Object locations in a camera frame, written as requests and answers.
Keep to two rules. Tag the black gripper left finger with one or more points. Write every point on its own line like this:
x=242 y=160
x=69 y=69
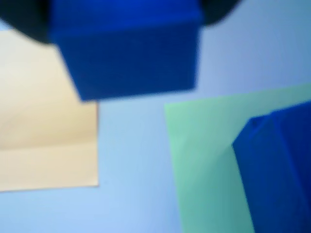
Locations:
x=24 y=17

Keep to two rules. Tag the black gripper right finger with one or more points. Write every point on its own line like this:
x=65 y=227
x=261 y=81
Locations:
x=216 y=11

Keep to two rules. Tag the small blue cube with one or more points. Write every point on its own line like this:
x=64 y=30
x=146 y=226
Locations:
x=131 y=53

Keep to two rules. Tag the largest blue cube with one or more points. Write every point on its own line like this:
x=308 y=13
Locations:
x=279 y=182

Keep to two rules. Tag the orange paper square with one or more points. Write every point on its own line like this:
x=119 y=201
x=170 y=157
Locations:
x=36 y=133

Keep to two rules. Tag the green paper square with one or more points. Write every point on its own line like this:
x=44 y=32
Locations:
x=206 y=145

